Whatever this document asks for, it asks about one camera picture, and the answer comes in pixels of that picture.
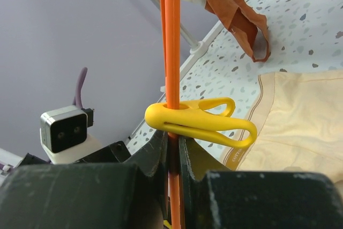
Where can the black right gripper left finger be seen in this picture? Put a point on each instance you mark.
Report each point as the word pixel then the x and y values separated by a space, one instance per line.
pixel 129 194

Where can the orange hanging underwear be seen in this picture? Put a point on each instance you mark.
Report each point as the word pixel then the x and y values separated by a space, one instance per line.
pixel 243 23

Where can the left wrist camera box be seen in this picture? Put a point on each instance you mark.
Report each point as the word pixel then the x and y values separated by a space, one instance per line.
pixel 66 127

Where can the white metal clothes rack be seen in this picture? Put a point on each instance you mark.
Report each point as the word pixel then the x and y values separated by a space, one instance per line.
pixel 172 30

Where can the orange hanger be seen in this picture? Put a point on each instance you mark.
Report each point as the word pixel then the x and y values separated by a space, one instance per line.
pixel 177 216

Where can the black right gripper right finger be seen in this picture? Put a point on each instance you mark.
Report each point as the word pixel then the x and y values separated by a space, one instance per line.
pixel 216 197

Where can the cream underwear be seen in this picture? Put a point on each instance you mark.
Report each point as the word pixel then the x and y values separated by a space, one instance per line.
pixel 299 123

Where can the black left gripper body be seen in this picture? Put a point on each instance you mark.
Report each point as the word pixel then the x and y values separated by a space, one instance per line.
pixel 83 153

